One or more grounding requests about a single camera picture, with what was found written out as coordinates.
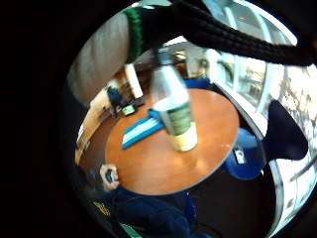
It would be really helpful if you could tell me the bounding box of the clear bottle with green label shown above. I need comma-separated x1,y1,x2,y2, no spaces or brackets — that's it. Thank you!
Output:
150,48,199,153

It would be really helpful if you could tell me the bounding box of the dark phone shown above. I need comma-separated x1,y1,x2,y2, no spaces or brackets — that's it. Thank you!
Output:
105,169,119,183

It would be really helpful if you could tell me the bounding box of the blue sofa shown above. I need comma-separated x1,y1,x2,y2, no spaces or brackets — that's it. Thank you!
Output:
182,77,212,90

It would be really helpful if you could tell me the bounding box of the black chair back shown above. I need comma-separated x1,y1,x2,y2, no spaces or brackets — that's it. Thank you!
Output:
263,99,310,162

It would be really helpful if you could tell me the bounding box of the white pillar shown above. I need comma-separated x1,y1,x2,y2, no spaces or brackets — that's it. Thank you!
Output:
124,62,145,100

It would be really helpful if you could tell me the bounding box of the small white device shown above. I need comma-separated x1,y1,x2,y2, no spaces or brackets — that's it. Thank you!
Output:
233,147,248,166

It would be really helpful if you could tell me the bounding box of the blue round chair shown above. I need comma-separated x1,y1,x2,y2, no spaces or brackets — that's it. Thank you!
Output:
223,127,267,181

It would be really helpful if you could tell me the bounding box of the green lit screen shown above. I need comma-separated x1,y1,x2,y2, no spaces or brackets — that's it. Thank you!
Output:
121,104,137,117

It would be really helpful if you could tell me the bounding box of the blue white striped cloth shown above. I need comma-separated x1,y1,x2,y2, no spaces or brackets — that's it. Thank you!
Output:
121,108,166,151

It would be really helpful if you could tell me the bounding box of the person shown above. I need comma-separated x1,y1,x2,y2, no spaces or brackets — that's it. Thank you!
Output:
106,84,124,116
78,163,212,238

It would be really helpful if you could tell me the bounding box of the wooden counter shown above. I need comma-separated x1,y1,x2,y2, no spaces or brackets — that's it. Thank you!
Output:
74,88,115,165

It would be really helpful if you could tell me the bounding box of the white window frame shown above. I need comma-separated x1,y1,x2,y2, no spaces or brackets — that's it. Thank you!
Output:
202,0,317,237

